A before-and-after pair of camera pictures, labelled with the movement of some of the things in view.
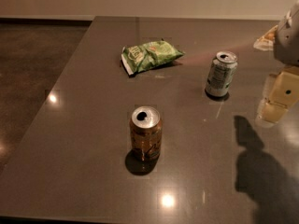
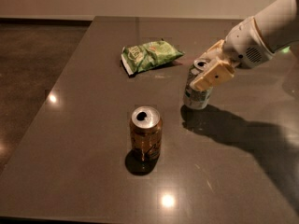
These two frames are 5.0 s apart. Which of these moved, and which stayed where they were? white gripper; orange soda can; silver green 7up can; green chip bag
Moved: white gripper; silver green 7up can
Stayed: green chip bag; orange soda can
